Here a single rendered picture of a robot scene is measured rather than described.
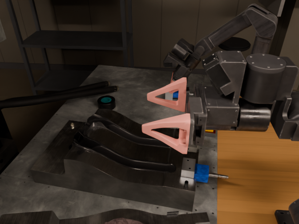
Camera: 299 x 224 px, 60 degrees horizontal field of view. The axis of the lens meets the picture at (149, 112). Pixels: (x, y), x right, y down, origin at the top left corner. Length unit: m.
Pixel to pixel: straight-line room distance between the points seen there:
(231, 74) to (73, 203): 0.61
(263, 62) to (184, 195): 0.45
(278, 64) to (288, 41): 2.63
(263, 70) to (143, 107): 0.83
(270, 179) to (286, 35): 2.22
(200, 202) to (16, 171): 0.61
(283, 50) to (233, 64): 2.68
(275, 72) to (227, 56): 0.07
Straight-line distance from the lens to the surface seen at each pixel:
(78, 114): 1.18
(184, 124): 0.38
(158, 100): 0.50
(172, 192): 0.75
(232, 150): 1.01
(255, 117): 0.45
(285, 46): 3.06
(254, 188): 0.91
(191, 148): 0.88
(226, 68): 0.39
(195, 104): 0.41
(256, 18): 1.02
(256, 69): 0.40
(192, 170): 0.74
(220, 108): 0.41
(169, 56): 1.14
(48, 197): 0.88
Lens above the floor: 1.46
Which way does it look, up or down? 35 degrees down
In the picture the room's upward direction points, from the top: straight up
